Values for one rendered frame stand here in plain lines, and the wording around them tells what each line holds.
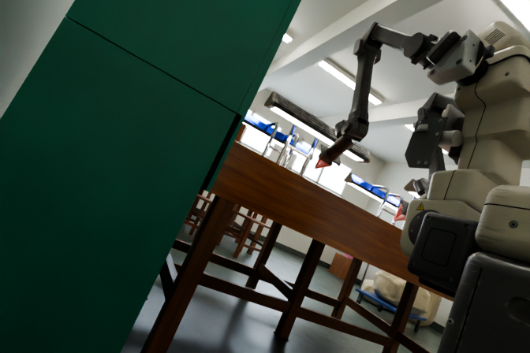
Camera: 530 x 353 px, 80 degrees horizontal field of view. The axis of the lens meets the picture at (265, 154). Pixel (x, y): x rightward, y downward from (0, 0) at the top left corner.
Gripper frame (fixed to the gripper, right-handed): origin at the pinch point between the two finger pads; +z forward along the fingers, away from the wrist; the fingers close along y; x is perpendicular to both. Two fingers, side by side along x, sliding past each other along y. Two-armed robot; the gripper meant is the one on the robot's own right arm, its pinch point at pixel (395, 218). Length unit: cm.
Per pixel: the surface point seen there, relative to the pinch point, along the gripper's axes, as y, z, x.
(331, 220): 40.7, 1.1, 18.6
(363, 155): 15.9, -2.8, -30.1
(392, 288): -217, 159, -86
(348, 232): 31.3, 1.8, 19.4
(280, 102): 69, -3, -31
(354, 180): -28, 39, -68
